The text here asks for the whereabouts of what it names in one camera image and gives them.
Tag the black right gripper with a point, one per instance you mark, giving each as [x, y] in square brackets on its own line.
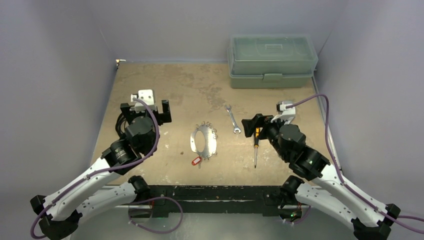
[262, 124]

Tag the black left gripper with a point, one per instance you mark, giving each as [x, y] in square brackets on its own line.
[162, 117]

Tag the white red small key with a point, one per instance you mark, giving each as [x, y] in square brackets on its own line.
[197, 161]

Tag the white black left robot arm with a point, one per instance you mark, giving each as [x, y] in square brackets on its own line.
[61, 213]

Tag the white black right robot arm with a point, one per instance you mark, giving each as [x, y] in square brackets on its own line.
[318, 183]

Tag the small silver open-end wrench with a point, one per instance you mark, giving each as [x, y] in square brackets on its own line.
[236, 128]

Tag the green translucent plastic toolbox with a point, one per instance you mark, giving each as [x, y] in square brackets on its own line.
[271, 61]

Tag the screwdriver black yellow handle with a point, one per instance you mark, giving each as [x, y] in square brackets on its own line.
[256, 145]

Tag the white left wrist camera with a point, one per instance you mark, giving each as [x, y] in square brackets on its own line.
[145, 95]

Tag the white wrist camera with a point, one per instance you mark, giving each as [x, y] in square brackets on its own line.
[286, 113]
[145, 95]

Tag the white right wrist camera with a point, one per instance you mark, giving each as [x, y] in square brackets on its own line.
[286, 113]

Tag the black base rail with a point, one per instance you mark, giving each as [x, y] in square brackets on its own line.
[232, 199]

